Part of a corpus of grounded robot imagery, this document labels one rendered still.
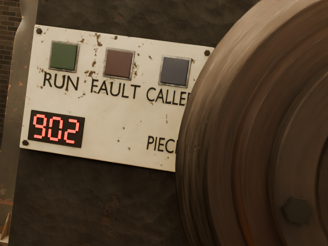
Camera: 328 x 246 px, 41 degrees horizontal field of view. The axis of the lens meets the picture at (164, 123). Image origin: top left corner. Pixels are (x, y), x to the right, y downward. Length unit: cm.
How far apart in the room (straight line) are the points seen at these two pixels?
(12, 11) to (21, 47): 407
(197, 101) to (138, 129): 16
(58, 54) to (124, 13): 11
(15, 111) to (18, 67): 31
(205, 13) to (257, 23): 17
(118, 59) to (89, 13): 9
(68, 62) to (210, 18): 21
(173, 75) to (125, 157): 13
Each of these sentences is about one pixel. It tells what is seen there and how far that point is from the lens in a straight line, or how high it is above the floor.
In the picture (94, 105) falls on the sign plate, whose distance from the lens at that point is 64.
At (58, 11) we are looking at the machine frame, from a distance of 69.
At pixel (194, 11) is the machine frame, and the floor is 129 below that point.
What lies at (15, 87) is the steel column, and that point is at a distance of 332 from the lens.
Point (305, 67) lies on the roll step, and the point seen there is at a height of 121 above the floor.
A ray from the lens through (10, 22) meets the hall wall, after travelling 736.
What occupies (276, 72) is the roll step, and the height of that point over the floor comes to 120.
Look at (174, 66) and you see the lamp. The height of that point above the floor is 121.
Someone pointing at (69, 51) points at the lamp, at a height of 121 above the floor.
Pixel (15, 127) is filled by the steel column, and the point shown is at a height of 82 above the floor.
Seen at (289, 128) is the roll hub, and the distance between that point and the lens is 41.
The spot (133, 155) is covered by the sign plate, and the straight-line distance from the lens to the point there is 63.
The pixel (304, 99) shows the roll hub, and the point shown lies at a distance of 41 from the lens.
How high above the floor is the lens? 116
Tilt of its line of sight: 3 degrees down
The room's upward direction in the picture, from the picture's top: 8 degrees clockwise
